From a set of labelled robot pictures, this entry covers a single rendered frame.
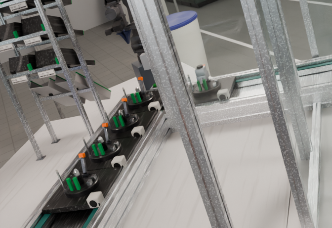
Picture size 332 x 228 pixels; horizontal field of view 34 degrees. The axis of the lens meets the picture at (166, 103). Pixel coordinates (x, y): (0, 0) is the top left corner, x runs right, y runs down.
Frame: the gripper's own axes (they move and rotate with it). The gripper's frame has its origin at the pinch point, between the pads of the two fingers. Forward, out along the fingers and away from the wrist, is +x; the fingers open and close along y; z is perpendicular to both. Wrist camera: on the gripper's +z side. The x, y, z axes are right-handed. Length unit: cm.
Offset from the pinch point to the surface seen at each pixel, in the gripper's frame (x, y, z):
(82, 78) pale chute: 8.8, -17.7, 25.5
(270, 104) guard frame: -3, 87, 123
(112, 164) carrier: 29, 13, 80
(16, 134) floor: 122, -255, -205
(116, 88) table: 39, -36, -39
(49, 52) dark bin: -9.7, -23.2, 35.2
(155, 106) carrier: 27.7, 16.6, 30.9
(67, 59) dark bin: -3.3, -18.1, 30.5
